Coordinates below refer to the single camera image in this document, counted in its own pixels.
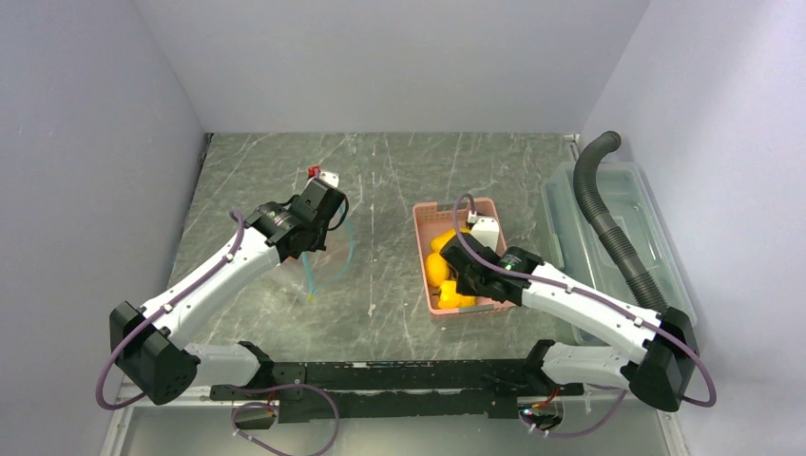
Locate grey corrugated hose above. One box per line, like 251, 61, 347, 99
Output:
572, 130, 672, 316

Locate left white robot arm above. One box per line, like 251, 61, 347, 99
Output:
105, 168, 349, 406

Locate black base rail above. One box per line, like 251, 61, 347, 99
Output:
207, 357, 585, 424

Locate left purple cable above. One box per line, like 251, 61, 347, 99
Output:
94, 207, 247, 411

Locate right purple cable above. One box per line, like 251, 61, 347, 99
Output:
452, 192, 720, 409

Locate purple cable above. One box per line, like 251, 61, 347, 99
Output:
94, 207, 247, 411
452, 192, 720, 409

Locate clear zip bag blue zipper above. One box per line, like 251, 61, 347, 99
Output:
269, 202, 355, 302

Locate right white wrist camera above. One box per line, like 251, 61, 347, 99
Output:
467, 212, 501, 251

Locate yellow lemon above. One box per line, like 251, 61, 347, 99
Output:
425, 253, 451, 289

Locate pink perforated plastic basket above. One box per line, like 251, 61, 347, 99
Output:
413, 198, 514, 317

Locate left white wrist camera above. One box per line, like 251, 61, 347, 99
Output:
307, 165, 340, 188

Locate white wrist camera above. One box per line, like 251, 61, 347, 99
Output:
467, 212, 501, 251
307, 165, 340, 188

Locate clear plastic storage bin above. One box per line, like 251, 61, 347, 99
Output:
543, 161, 698, 325

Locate yellow mango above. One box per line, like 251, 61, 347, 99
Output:
430, 229, 456, 254

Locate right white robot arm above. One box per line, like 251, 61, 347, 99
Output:
439, 233, 716, 412

